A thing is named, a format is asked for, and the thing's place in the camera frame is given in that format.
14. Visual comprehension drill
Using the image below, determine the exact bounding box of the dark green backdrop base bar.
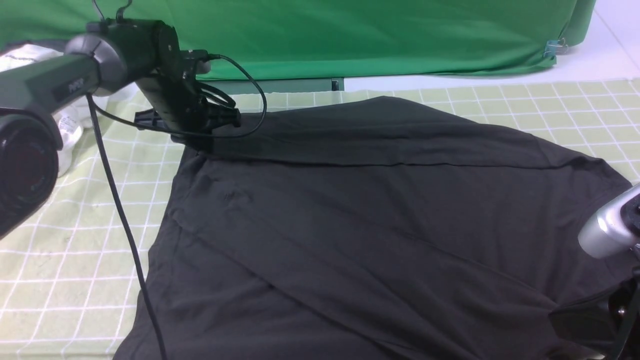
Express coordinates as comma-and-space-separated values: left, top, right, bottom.
205, 77, 345, 95

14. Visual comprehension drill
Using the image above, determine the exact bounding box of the white crumpled garment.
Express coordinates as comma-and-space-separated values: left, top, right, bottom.
0, 44, 138, 178

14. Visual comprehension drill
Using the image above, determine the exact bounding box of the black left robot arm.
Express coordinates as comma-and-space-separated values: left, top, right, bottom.
0, 19, 241, 237

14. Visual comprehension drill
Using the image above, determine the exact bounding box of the green backdrop cloth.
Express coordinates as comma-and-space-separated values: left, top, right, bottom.
1, 0, 595, 80

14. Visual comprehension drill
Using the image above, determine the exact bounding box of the blue binder clip lower right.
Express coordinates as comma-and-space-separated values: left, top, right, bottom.
542, 38, 570, 58

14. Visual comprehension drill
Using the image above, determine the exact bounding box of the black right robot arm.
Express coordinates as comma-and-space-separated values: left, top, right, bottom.
548, 266, 640, 360

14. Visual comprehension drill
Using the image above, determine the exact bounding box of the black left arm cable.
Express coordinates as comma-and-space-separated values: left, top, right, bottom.
85, 52, 268, 360

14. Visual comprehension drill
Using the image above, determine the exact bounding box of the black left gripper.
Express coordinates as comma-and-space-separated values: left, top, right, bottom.
134, 49, 242, 143

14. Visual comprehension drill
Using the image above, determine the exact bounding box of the dark gray long-sleeved shirt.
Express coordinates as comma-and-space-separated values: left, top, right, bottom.
146, 96, 639, 360

